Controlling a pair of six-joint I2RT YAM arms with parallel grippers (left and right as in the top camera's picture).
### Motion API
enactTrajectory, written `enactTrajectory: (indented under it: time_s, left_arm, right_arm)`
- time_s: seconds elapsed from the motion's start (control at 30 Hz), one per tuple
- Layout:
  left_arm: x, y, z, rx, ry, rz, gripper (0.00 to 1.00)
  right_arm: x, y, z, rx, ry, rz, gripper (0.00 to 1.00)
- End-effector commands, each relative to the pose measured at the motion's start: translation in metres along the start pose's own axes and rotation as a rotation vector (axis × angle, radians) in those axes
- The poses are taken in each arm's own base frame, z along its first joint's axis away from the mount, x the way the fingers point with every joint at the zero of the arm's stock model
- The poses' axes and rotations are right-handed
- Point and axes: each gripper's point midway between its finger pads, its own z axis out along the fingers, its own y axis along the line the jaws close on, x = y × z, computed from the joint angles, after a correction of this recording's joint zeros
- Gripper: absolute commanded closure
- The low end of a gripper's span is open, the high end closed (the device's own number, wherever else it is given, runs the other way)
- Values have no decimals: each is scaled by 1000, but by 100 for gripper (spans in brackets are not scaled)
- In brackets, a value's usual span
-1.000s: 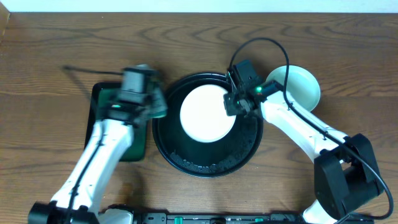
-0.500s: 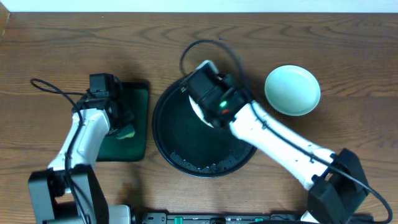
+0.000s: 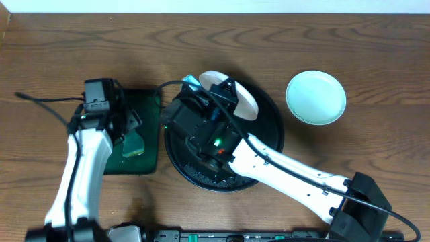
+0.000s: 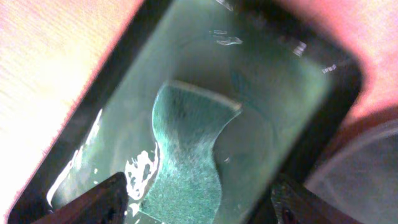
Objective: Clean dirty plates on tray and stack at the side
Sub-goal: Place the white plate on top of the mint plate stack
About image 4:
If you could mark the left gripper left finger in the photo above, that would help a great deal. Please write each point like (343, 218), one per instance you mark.
(103, 204)

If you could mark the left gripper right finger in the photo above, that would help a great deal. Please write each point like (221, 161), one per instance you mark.
(293, 203)

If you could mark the green scouring sponge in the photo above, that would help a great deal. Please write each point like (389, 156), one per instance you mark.
(186, 122)

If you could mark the round black tray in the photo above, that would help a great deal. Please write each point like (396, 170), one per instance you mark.
(361, 179)

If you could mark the black rectangular water tray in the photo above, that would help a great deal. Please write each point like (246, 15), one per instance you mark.
(294, 87)

